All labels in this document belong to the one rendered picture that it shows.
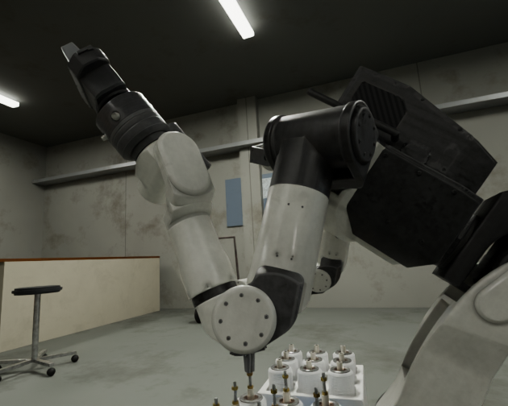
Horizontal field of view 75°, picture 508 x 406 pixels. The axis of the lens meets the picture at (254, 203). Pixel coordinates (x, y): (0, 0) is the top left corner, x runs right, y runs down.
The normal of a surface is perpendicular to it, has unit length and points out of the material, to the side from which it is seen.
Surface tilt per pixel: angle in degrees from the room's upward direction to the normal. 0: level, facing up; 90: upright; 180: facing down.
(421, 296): 90
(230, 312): 82
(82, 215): 90
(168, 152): 71
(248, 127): 90
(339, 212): 120
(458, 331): 113
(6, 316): 90
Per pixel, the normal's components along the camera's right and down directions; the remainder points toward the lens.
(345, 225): 0.40, 0.35
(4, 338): 0.94, -0.11
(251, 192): -0.35, -0.14
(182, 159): 0.50, -0.48
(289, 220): -0.08, -0.30
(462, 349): -0.44, 0.28
